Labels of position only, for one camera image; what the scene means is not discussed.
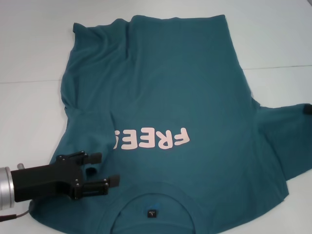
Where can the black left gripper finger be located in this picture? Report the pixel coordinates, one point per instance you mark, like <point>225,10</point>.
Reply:
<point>95,189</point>
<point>95,158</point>

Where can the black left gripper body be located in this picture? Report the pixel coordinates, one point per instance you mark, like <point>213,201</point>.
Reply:
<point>41,181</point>

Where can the teal t-shirt with pink print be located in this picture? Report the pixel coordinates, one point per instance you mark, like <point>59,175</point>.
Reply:
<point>165,85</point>

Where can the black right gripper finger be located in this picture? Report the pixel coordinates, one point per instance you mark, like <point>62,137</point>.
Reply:
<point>308,109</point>

